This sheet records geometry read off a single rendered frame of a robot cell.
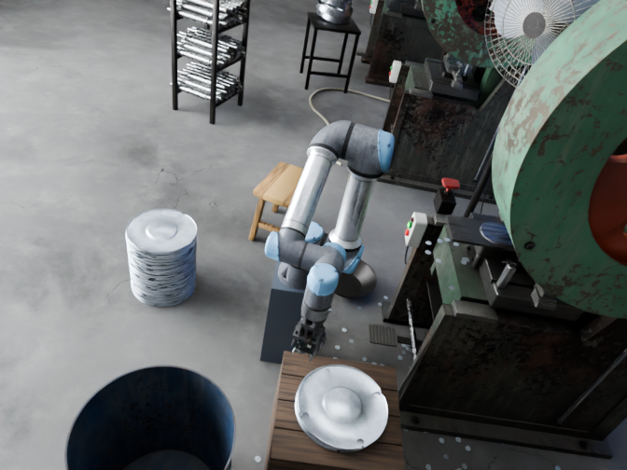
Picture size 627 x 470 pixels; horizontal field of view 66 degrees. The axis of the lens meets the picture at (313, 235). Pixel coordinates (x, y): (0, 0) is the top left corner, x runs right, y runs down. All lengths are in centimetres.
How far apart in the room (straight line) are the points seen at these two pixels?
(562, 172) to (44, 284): 211
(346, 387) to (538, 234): 81
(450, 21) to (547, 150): 181
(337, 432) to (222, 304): 97
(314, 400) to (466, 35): 202
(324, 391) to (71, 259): 146
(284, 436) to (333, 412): 17
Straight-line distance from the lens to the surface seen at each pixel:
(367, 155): 144
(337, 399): 161
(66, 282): 246
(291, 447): 155
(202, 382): 152
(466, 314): 164
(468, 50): 286
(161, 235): 213
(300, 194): 136
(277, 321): 190
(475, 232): 175
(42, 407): 208
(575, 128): 106
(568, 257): 126
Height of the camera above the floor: 173
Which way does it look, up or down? 39 degrees down
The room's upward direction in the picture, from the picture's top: 12 degrees clockwise
